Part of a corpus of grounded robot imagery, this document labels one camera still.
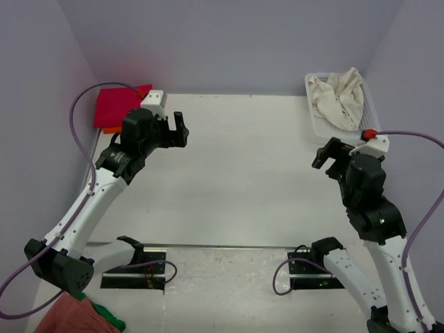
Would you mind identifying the white t shirt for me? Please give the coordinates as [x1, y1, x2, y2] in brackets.
[308, 67, 364, 132]

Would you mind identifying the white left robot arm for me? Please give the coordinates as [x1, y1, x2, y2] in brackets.
[24, 108, 189, 296]

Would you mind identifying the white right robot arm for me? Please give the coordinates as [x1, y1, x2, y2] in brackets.
[309, 137, 443, 332]

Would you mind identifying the white plastic basket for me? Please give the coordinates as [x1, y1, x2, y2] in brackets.
[305, 73, 380, 144]

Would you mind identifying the folded orange t shirt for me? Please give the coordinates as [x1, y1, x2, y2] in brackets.
[102, 127, 122, 134]

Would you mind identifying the folded pink t shirt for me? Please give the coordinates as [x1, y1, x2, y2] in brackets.
[93, 87, 143, 128]

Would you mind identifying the green cloth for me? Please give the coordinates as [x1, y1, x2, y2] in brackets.
[74, 293, 126, 332]

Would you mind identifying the salmon pink cloth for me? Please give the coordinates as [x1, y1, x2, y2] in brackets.
[34, 293, 119, 333]

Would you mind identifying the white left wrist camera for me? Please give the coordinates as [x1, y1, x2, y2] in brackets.
[140, 89, 167, 118]

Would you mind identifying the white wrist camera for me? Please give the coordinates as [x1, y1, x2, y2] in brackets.
[140, 89, 167, 118]
[349, 129, 389, 158]

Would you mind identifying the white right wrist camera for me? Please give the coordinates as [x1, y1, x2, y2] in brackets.
[349, 129, 389, 158]

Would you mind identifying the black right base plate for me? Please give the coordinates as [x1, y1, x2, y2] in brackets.
[287, 246, 345, 291]

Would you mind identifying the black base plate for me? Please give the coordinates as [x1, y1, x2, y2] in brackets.
[287, 246, 345, 291]
[100, 264, 166, 291]

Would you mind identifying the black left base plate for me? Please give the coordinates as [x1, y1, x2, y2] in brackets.
[100, 264, 166, 291]

